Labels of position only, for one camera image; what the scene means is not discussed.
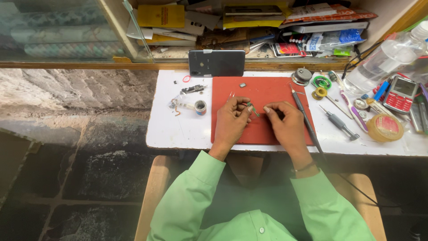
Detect red silver keypad phone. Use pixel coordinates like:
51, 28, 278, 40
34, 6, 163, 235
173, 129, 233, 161
383, 75, 419, 114

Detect black soldering iron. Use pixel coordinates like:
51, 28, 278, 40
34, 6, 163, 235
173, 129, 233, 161
289, 84, 327, 159

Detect black phone frame part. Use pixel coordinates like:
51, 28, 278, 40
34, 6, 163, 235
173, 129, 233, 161
181, 84, 208, 95

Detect green shirt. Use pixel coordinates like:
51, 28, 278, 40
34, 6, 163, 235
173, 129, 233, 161
197, 182, 314, 241

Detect cluttered shelf of papers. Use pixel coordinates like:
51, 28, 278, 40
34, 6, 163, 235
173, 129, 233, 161
126, 0, 379, 63

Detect yellow solder wick spool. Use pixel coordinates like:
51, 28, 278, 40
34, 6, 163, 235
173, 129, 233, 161
312, 87, 328, 101

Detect grey precision screwdriver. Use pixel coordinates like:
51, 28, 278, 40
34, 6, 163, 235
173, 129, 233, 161
319, 105, 361, 141

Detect green solder wick spool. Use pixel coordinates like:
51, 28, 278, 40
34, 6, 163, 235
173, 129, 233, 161
313, 76, 332, 90

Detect small green circuit board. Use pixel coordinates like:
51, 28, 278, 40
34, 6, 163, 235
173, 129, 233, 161
247, 102, 261, 118

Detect dark wrist bracelet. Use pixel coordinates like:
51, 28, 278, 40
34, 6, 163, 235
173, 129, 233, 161
290, 161, 317, 174

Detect black smartphone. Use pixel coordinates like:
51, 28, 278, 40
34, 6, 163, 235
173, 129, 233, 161
188, 50, 246, 78

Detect red work mat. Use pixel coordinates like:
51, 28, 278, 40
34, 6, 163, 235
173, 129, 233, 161
211, 76, 317, 146

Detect yellow jar with red label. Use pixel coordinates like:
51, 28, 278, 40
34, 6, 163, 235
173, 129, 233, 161
366, 113, 405, 143

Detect person's right hand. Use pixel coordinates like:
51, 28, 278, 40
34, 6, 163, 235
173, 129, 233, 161
263, 101, 314, 166

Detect glass cabinet with rolls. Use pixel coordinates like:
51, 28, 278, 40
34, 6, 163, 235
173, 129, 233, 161
0, 0, 155, 63

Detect round metal tin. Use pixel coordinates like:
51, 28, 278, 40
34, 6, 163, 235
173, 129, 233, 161
291, 68, 313, 86

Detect metal tweezers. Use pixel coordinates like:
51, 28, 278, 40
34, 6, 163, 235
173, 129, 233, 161
326, 95, 354, 120

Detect small round metal lid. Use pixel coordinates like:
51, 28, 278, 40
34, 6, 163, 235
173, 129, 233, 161
353, 98, 370, 111

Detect black cable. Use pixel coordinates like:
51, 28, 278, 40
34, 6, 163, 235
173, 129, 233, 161
341, 40, 385, 80

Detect clear bag of parts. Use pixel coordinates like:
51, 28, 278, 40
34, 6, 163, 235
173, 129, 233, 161
168, 98, 196, 117

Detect person's left hand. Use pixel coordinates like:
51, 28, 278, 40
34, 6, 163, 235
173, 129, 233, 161
210, 96, 254, 154

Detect clear plastic bottle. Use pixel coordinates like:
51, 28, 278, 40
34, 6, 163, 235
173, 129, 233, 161
343, 21, 428, 98

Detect white purple toothbrush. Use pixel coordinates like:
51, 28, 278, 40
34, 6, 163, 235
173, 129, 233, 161
328, 71, 369, 133

